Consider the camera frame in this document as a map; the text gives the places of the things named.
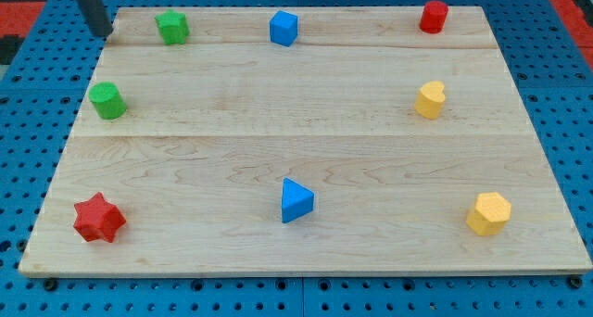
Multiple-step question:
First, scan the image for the green cylinder block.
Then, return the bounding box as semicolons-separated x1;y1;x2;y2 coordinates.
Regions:
88;82;127;120

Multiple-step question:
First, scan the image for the blue cube block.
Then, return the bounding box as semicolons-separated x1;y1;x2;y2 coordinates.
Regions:
269;10;298;46

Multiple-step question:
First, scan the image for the green star block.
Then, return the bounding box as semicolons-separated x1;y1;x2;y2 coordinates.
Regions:
155;9;190;45

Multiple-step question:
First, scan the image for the red star block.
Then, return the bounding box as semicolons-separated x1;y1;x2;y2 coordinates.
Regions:
73;192;126;243

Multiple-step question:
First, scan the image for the blue triangle block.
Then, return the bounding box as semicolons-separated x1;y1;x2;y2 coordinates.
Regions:
281;178;314;223

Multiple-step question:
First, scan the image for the light wooden board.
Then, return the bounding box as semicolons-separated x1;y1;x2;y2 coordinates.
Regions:
19;6;592;278

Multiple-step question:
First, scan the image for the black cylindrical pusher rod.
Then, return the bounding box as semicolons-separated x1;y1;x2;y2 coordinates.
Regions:
75;0;113;37

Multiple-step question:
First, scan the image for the yellow hexagon block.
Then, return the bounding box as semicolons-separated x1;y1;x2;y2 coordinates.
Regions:
465;192;512;236

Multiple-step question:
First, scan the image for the red cylinder block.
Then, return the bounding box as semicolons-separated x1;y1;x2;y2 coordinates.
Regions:
419;0;448;34

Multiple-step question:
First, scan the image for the yellow heart block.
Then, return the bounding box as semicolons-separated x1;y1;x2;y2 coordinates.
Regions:
414;81;446;120

